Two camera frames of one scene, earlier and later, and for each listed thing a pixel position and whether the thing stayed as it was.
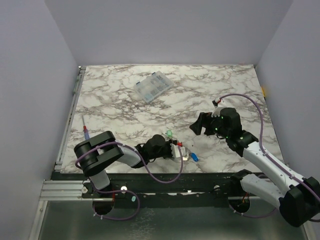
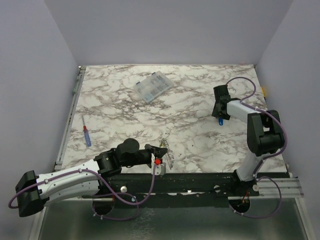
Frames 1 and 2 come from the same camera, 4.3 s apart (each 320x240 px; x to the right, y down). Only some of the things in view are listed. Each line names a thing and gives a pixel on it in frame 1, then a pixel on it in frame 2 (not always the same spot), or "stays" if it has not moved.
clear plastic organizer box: (152, 86) stays
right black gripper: (206, 123) to (219, 100)
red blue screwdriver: (86, 133) stays
